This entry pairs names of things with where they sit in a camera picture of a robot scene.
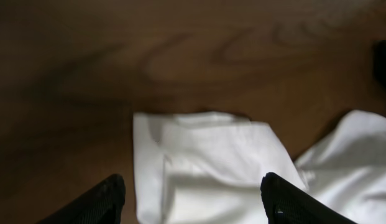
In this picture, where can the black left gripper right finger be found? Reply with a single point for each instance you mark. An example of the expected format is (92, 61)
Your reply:
(286, 204)

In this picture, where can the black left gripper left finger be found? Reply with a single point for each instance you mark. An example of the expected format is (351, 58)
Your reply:
(100, 205)

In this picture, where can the white t-shirt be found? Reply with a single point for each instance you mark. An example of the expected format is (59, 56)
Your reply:
(207, 168)

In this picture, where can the black crumpled garment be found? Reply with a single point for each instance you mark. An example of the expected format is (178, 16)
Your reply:
(379, 62)

